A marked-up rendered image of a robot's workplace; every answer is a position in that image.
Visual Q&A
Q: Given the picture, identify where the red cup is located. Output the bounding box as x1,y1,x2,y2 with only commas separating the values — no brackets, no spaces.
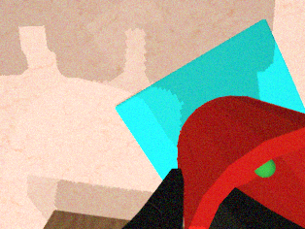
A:
177,95,305,229

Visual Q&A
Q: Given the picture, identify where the green marble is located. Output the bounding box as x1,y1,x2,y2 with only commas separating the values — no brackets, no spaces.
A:
254,159,276,178

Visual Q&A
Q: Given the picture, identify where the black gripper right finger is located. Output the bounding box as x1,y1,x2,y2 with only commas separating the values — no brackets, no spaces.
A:
209,187,305,229

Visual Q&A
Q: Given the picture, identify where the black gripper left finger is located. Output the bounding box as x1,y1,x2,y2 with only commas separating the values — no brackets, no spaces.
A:
121,168,185,229

